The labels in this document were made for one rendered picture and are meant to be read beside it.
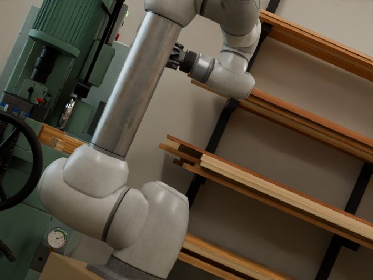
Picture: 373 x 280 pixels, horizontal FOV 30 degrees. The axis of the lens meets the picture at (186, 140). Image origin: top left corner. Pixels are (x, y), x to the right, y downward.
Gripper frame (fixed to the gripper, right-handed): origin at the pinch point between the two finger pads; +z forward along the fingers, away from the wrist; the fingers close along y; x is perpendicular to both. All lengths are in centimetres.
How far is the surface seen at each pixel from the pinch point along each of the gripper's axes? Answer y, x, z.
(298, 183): 169, -136, -137
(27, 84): -14.4, -24.2, 26.2
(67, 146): -19.0, -37.7, 6.4
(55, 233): -51, -45, -1
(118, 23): 32.0, -14.4, 8.1
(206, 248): 103, -161, -89
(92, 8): 4.1, 0.9, 17.1
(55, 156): -33.8, -31.6, 8.4
